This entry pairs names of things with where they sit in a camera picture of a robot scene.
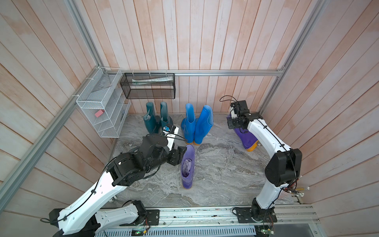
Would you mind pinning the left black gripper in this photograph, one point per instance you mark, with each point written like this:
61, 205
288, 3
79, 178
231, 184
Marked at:
176, 155

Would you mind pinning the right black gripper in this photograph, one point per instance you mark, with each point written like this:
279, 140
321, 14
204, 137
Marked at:
230, 125

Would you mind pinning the purple rain boot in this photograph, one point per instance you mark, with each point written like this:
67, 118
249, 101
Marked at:
188, 167
249, 141

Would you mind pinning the blue rain boot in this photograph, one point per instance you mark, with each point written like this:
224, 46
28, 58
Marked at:
203, 124
188, 124

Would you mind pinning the teal rain boot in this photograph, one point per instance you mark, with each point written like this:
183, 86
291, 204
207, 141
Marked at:
164, 115
151, 120

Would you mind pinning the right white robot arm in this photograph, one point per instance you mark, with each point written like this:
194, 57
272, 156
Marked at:
283, 169

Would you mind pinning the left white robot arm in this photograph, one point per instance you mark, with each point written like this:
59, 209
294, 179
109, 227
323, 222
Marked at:
85, 218

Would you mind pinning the pink eraser block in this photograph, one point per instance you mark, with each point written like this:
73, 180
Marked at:
99, 113

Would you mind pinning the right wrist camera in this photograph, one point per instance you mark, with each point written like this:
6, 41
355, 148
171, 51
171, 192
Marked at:
233, 112

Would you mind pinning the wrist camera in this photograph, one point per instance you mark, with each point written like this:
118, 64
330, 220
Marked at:
233, 112
170, 131

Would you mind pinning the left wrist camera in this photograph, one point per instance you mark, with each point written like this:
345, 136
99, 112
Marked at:
170, 131

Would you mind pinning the black wire mesh basket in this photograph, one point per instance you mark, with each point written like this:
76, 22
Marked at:
148, 85

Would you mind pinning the white wire mesh shelf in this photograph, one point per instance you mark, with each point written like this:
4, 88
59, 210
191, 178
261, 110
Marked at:
102, 92

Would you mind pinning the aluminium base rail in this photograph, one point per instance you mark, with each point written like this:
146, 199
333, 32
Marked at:
288, 220

